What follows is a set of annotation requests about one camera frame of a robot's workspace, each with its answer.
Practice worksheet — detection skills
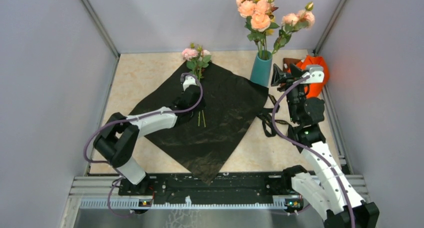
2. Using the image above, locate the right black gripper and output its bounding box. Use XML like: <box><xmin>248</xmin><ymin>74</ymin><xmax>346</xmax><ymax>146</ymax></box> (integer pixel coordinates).
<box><xmin>271</xmin><ymin>62</ymin><xmax>310</xmax><ymax>123</ymax></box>

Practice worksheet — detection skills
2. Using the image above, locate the orange cloth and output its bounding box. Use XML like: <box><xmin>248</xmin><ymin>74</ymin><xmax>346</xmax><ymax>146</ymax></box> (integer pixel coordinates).
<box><xmin>299</xmin><ymin>55</ymin><xmax>330</xmax><ymax>98</ymax></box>

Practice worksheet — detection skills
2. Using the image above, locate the aluminium frame post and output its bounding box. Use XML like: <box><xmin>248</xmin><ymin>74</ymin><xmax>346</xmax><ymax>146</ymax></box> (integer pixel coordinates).
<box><xmin>312</xmin><ymin>0</ymin><xmax>348</xmax><ymax>56</ymax></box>
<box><xmin>80</xmin><ymin>0</ymin><xmax>120</xmax><ymax>59</ymax></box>

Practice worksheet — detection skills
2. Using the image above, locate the brown cloth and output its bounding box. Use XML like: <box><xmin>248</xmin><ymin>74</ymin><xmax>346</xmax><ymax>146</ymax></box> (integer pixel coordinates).
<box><xmin>282</xmin><ymin>57</ymin><xmax>303</xmax><ymax>70</ymax></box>

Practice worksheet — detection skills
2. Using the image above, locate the right aluminium frame post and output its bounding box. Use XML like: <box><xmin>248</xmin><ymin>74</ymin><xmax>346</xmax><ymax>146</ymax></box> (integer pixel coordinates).
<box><xmin>312</xmin><ymin>0</ymin><xmax>348</xmax><ymax>56</ymax></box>

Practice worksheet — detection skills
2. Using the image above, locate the pink flower bunch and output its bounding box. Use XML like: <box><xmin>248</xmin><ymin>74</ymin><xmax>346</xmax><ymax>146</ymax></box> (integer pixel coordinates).
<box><xmin>181</xmin><ymin>43</ymin><xmax>213</xmax><ymax>128</ymax></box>

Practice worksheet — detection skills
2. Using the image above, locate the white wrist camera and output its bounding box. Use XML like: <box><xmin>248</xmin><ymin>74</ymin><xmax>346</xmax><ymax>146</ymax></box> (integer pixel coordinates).
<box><xmin>181</xmin><ymin>75</ymin><xmax>198</xmax><ymax>91</ymax></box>
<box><xmin>301</xmin><ymin>64</ymin><xmax>325</xmax><ymax>84</ymax></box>

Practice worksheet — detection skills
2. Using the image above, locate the black ribbon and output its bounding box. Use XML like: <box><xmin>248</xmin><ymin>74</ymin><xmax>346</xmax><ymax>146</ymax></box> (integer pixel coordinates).
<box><xmin>256</xmin><ymin>94</ymin><xmax>290</xmax><ymax>138</ymax></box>

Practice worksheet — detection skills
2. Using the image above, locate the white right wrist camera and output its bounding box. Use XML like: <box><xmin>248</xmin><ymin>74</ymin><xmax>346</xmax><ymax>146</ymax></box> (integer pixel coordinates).
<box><xmin>301</xmin><ymin>64</ymin><xmax>325</xmax><ymax>84</ymax></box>

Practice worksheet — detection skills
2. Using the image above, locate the light pink rose stem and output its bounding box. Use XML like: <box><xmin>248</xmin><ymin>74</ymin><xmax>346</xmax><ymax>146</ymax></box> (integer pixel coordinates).
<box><xmin>271</xmin><ymin>1</ymin><xmax>316</xmax><ymax>55</ymax></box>

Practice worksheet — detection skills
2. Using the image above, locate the grey cable duct rail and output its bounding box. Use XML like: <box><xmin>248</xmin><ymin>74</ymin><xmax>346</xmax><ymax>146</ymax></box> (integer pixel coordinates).
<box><xmin>80</xmin><ymin>197</ymin><xmax>303</xmax><ymax>210</ymax></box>

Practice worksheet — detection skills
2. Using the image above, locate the peach double rose stem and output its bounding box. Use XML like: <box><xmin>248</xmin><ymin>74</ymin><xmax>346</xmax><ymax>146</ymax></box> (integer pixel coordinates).
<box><xmin>245</xmin><ymin>0</ymin><xmax>279</xmax><ymax>60</ymax></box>

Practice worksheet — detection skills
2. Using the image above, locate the left aluminium frame post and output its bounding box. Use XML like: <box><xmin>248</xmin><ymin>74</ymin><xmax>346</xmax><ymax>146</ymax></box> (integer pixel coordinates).
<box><xmin>80</xmin><ymin>0</ymin><xmax>120</xmax><ymax>59</ymax></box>

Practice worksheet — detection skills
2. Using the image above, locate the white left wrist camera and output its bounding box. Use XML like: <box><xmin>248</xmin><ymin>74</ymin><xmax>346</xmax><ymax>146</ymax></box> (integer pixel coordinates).
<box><xmin>181</xmin><ymin>75</ymin><xmax>198</xmax><ymax>91</ymax></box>

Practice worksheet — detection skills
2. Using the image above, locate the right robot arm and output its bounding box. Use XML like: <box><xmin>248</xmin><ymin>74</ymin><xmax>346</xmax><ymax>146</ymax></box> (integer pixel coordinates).
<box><xmin>270</xmin><ymin>64</ymin><xmax>380</xmax><ymax>228</ymax></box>

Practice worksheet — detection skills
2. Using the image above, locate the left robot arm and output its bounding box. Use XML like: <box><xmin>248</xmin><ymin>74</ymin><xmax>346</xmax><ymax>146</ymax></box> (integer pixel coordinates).
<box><xmin>93</xmin><ymin>84</ymin><xmax>203</xmax><ymax>195</ymax></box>

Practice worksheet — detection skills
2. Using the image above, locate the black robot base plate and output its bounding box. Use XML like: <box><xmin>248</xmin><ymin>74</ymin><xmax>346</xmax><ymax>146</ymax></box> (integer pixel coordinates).
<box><xmin>118</xmin><ymin>172</ymin><xmax>306</xmax><ymax>209</ymax></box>

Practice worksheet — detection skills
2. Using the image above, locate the black wrapping paper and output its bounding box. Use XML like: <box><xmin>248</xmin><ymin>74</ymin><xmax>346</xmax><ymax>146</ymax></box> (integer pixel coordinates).
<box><xmin>133</xmin><ymin>63</ymin><xmax>269</xmax><ymax>184</ymax></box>

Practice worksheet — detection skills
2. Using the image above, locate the teal ceramic vase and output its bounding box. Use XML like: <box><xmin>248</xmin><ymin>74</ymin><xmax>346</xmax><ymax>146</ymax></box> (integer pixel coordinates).
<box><xmin>249</xmin><ymin>50</ymin><xmax>273</xmax><ymax>87</ymax></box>

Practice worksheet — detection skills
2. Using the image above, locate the peach rose stem in vase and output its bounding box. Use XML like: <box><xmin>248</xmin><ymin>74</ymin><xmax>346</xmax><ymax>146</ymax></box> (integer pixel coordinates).
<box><xmin>235</xmin><ymin>0</ymin><xmax>265</xmax><ymax>53</ymax></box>

